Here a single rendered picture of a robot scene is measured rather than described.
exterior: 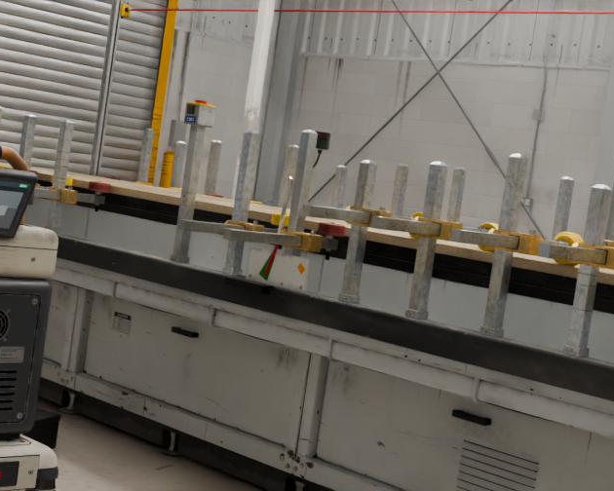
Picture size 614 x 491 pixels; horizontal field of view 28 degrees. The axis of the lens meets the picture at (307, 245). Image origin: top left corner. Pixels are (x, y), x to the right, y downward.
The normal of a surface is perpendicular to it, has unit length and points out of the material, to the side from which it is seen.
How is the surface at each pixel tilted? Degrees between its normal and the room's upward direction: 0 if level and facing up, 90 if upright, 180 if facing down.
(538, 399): 90
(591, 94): 90
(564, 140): 90
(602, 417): 90
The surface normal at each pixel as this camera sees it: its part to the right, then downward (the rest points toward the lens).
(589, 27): -0.69, -0.07
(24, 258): 0.70, 0.14
